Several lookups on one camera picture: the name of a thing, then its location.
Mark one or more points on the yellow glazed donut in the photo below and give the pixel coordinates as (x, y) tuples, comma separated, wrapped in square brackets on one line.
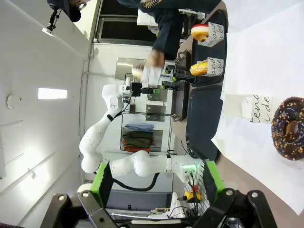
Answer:
[(199, 69)]

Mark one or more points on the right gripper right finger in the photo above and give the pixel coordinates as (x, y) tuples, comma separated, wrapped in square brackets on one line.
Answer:
[(237, 209)]

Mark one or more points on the person's right forearm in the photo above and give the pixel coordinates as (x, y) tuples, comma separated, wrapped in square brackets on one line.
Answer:
[(168, 31)]

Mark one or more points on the person's right hand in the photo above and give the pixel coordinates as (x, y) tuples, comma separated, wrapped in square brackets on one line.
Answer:
[(155, 59)]

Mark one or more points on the round smoke detector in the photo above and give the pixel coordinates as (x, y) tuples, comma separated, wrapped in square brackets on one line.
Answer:
[(13, 101)]

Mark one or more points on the rectangular ceiling light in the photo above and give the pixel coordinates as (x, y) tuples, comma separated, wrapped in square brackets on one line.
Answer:
[(52, 93)]

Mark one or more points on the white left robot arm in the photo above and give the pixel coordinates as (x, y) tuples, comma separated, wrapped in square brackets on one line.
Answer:
[(133, 165)]

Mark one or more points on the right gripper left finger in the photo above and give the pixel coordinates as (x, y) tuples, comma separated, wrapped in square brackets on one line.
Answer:
[(80, 209)]

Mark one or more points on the person in dark blazer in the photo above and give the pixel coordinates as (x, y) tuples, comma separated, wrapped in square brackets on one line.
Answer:
[(166, 3)]

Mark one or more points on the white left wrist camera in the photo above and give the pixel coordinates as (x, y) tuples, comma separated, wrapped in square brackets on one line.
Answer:
[(127, 84)]

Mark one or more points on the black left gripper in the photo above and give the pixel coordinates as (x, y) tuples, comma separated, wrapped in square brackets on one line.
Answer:
[(137, 89)]

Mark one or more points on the chocolate sprinkled donut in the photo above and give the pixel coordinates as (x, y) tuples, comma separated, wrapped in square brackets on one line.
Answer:
[(280, 142)]

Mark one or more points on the small printed paper sheet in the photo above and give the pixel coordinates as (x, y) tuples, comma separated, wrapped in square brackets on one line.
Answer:
[(216, 66), (215, 33), (237, 107)]

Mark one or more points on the black square tray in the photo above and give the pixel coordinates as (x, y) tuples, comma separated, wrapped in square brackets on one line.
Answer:
[(204, 123), (215, 52)]

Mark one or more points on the yellow emergency stop button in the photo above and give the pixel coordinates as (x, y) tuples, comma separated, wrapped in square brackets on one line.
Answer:
[(193, 194)]

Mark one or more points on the large white paper sheet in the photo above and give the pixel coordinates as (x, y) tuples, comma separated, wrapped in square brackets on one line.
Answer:
[(249, 147)]

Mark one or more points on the pink frosted donut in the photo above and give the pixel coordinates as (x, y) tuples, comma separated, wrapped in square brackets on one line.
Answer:
[(200, 32)]

